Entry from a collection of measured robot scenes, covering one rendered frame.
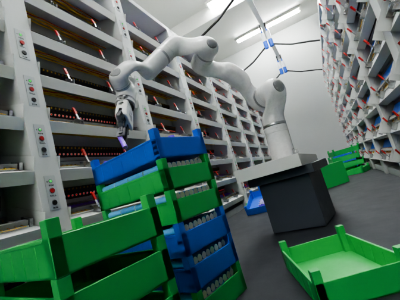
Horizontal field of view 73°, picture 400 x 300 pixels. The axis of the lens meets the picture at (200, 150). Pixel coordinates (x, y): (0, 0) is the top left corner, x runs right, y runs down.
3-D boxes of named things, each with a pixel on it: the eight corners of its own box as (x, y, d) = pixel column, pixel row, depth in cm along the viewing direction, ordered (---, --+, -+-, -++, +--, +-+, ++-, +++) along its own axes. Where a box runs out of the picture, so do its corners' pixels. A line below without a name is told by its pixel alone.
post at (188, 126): (227, 221, 220) (171, 30, 244) (223, 223, 211) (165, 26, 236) (206, 225, 228) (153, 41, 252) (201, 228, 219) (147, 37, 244)
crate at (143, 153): (208, 153, 82) (200, 128, 83) (160, 158, 66) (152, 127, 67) (144, 177, 99) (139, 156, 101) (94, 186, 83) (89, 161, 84)
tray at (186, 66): (206, 78, 295) (206, 65, 295) (178, 61, 240) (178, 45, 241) (190, 80, 304) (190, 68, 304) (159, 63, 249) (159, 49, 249)
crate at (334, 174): (349, 181, 248) (343, 182, 255) (341, 160, 250) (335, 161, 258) (325, 190, 237) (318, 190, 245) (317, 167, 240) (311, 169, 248)
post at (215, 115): (250, 205, 283) (203, 55, 307) (247, 207, 274) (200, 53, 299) (232, 209, 291) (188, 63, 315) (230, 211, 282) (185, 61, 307)
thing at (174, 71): (179, 78, 229) (179, 62, 229) (132, 55, 175) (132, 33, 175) (159, 81, 238) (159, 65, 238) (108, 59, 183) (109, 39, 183)
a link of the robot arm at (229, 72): (277, 106, 140) (261, 118, 155) (283, 88, 144) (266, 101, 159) (193, 54, 131) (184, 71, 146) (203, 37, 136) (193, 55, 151)
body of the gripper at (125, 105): (130, 94, 112) (128, 114, 105) (137, 112, 120) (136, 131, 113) (112, 97, 112) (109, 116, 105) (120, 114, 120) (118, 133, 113)
